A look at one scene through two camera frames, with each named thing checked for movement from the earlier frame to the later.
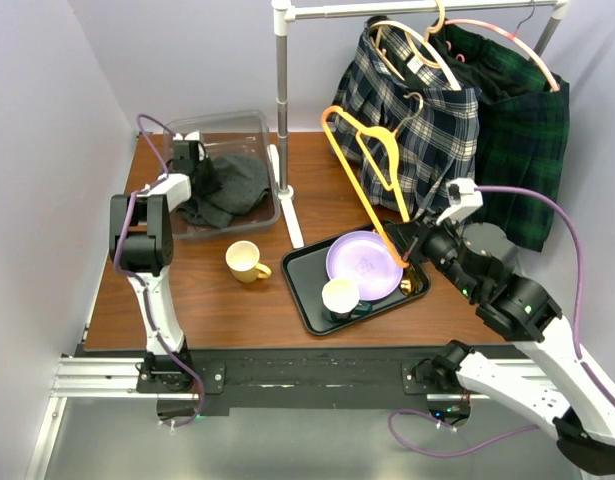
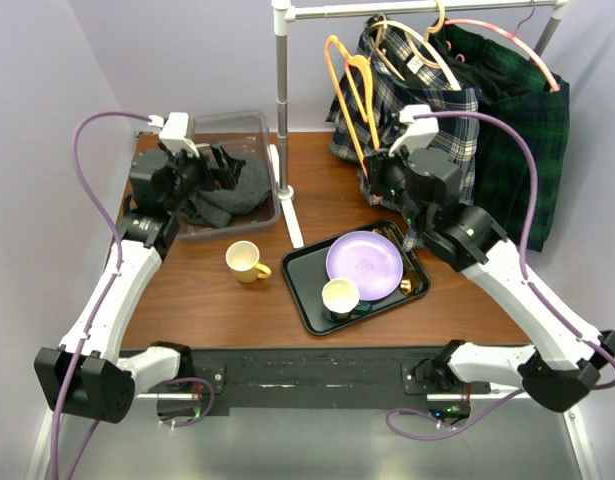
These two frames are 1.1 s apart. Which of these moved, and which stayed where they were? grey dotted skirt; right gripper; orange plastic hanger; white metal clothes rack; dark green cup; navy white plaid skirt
Moved: right gripper; orange plastic hanger
Stayed: navy white plaid skirt; grey dotted skirt; dark green cup; white metal clothes rack
